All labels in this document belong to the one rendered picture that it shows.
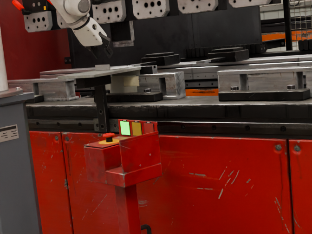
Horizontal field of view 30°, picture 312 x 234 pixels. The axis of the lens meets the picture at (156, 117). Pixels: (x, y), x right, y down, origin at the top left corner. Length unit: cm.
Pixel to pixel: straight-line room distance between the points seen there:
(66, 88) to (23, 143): 98
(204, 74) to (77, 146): 57
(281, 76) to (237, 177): 35
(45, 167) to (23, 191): 94
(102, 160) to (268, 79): 59
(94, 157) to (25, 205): 42
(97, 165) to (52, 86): 73
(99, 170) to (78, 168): 46
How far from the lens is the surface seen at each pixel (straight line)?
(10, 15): 300
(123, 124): 199
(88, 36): 212
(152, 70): 218
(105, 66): 219
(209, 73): 232
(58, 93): 251
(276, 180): 184
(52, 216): 252
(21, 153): 152
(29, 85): 264
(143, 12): 214
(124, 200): 191
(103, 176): 187
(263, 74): 193
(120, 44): 228
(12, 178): 152
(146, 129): 190
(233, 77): 198
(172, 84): 211
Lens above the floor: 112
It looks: 8 degrees down
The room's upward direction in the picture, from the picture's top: 6 degrees counter-clockwise
